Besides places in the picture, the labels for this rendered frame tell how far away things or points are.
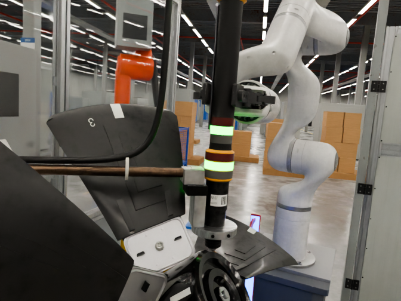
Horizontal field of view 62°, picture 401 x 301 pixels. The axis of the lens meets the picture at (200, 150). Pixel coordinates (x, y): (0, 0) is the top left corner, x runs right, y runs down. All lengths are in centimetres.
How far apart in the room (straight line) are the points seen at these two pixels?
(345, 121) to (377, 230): 643
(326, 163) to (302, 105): 20
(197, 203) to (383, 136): 188
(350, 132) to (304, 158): 758
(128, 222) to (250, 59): 47
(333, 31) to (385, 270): 175
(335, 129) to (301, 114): 754
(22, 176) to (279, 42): 63
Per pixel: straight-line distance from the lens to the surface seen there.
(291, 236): 121
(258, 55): 80
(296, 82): 110
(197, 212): 50
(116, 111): 59
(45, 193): 33
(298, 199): 118
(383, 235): 240
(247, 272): 59
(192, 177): 48
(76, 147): 55
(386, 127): 228
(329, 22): 105
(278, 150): 116
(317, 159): 114
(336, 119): 865
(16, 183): 32
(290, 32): 84
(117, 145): 55
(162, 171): 48
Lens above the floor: 145
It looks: 7 degrees down
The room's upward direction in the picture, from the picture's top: 4 degrees clockwise
